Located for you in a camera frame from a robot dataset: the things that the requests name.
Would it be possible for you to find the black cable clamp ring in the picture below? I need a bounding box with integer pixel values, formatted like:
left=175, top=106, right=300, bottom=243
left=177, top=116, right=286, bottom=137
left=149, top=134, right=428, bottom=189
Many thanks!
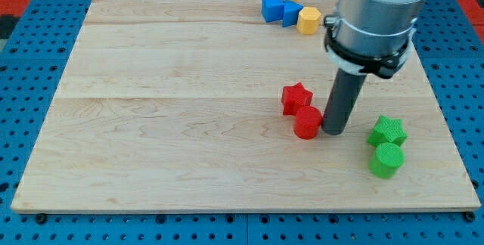
left=323, top=14, right=417, bottom=80

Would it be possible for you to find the blue cube block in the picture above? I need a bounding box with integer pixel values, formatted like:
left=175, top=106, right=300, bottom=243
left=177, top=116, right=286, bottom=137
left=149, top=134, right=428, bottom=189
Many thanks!
left=261, top=0, right=284, bottom=23

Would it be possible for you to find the light wooden board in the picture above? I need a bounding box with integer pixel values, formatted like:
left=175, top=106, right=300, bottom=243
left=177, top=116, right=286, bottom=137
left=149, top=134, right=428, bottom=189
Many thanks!
left=11, top=0, right=481, bottom=214

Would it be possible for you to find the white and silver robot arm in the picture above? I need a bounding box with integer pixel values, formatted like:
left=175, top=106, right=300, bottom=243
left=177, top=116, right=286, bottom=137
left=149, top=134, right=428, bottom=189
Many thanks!
left=324, top=0, right=426, bottom=79

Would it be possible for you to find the blue triangle block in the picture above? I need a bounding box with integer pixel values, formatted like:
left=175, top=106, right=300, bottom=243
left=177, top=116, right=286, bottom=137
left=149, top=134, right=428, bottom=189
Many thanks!
left=282, top=0, right=304, bottom=27

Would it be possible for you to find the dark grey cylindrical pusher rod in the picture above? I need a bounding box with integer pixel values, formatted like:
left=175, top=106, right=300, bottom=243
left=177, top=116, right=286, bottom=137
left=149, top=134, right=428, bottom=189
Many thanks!
left=321, top=69, right=366, bottom=135

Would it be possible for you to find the green star block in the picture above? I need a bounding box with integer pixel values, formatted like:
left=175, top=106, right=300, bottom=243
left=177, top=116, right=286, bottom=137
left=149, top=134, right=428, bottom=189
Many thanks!
left=367, top=115, right=408, bottom=147

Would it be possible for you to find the red star block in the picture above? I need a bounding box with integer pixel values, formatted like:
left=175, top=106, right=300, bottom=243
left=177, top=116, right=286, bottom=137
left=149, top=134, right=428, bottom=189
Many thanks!
left=281, top=82, right=313, bottom=115

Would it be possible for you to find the green cylinder block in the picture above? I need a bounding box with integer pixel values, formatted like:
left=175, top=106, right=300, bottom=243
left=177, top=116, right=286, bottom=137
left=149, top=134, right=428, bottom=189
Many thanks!
left=368, top=142, right=405, bottom=179

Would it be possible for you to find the red cylinder block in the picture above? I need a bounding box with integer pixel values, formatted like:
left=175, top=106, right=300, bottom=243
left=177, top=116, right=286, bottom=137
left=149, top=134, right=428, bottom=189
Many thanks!
left=293, top=106, right=322, bottom=140

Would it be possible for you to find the yellow hexagon block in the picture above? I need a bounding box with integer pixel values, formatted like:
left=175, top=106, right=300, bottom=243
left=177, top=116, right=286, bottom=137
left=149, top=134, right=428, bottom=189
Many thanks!
left=296, top=7, right=321, bottom=35

